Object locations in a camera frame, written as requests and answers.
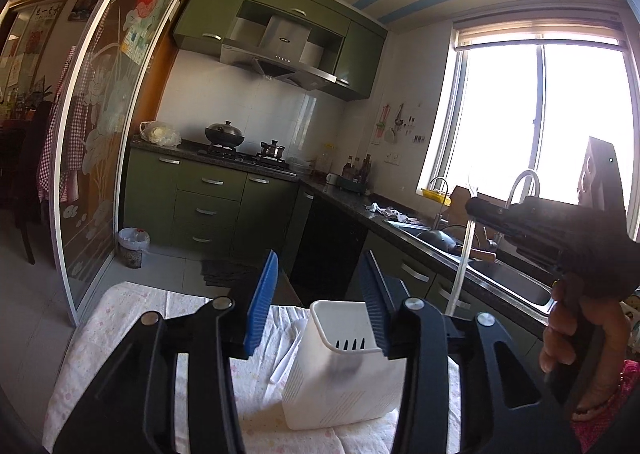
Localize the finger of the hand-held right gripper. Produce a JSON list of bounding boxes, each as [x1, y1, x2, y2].
[[465, 197, 536, 235]]

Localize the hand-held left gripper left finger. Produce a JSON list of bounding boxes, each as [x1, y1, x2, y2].
[[75, 249, 280, 454]]

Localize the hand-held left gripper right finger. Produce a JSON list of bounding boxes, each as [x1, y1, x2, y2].
[[359, 250, 583, 454]]

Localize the white plastic utensil holder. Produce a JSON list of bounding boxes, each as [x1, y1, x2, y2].
[[282, 300, 408, 431]]

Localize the person's right hand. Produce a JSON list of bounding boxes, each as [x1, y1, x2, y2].
[[539, 279, 633, 422]]

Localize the wooden cutting board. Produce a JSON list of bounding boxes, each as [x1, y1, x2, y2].
[[450, 186, 521, 245]]

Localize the tall steel kitchen faucet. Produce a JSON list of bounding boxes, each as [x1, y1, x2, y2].
[[505, 170, 542, 209]]

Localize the black floor mat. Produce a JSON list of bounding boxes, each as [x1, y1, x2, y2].
[[200, 259, 261, 287]]

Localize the black frying pan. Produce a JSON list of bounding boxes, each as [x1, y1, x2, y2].
[[415, 229, 496, 262]]

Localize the green sink base cabinets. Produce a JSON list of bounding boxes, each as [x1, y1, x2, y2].
[[290, 184, 551, 335]]

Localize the small steel faucet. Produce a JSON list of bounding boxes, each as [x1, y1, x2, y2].
[[429, 176, 453, 229]]

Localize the steel kitchen sink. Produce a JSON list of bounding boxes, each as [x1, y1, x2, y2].
[[385, 219, 556, 309]]

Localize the crumpled dish cloth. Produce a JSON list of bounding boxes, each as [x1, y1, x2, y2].
[[364, 203, 421, 225]]

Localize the green stove base cabinets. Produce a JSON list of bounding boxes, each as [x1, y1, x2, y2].
[[122, 146, 311, 259]]

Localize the kitchen window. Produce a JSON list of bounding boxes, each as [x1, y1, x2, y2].
[[415, 16, 640, 215]]

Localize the floral white tablecloth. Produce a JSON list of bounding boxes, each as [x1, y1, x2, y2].
[[42, 281, 463, 454]]

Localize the group of sauce bottles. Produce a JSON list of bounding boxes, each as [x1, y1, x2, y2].
[[341, 154, 373, 185]]

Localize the white trash bin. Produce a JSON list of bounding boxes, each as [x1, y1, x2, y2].
[[118, 227, 150, 267]]

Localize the black gas stove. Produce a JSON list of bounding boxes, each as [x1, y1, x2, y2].
[[197, 144, 293, 171]]

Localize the black wok with lid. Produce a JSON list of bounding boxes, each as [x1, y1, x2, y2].
[[205, 121, 246, 147]]

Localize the pink patterned clothing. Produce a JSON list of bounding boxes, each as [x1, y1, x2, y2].
[[570, 359, 640, 454]]

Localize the clear plastic bag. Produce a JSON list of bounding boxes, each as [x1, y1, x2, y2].
[[139, 121, 182, 148]]

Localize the frosted glass sliding door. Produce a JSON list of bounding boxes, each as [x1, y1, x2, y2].
[[52, 0, 218, 327]]

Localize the steel range hood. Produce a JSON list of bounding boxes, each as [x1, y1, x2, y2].
[[220, 16, 338, 94]]

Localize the dark wooden dining chair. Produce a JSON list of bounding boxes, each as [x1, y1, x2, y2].
[[10, 101, 53, 265]]

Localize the red checkered apron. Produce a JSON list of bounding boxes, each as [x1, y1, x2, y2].
[[37, 46, 93, 205]]

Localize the hanging wall utensils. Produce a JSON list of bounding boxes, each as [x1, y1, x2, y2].
[[375, 101, 416, 145]]

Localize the dark framed wall picture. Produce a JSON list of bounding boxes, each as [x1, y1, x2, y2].
[[67, 0, 106, 22]]

